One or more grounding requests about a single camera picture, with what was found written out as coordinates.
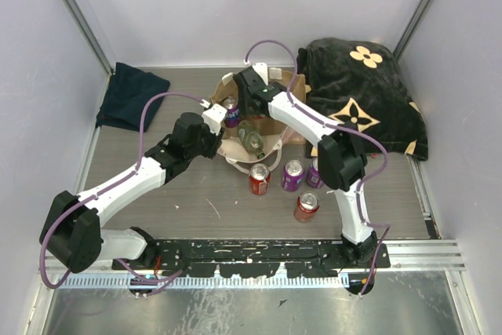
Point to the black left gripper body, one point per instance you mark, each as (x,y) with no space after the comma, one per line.
(208,145)

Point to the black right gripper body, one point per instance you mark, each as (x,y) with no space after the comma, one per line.
(243,106)

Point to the green cap glass bottle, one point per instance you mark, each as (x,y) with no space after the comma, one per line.
(251,139)

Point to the tan burlap canvas bag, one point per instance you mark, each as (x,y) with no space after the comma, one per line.
(274,133)

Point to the purple fanta can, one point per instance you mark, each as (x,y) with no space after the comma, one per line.
(313,177)
(233,114)
(292,175)

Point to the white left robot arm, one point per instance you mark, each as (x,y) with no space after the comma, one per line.
(74,231)

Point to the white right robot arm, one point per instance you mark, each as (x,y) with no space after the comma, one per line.
(341,156)

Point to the dark navy folded cloth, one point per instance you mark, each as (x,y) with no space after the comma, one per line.
(128,91)

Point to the black floral plush blanket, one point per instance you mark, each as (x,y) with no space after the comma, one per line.
(361,82)

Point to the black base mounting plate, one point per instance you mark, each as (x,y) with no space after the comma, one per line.
(252,258)

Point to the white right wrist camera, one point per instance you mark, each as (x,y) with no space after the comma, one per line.
(261,69)

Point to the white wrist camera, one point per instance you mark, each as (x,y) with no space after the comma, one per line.
(261,69)
(213,116)

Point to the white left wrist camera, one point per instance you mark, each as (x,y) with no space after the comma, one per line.
(213,116)

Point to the aluminium frame rail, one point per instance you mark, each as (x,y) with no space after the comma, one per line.
(84,16)

